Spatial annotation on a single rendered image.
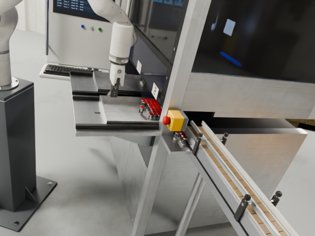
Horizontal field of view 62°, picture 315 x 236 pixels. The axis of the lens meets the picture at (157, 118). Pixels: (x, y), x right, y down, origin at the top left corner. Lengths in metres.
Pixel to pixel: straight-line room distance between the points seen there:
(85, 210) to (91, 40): 1.23
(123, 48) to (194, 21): 0.31
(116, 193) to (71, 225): 0.42
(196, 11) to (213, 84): 0.35
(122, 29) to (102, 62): 1.03
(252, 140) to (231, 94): 0.39
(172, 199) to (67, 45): 1.31
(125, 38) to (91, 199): 1.34
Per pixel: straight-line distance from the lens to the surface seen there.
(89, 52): 2.10
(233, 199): 1.01
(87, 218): 2.00
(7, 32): 1.57
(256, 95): 1.44
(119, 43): 1.13
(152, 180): 1.48
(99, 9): 1.15
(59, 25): 2.07
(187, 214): 1.44
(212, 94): 1.28
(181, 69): 1.15
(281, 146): 1.83
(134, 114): 1.41
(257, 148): 1.70
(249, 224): 0.97
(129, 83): 1.77
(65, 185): 2.21
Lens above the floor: 1.57
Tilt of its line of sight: 29 degrees down
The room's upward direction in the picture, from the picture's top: 14 degrees clockwise
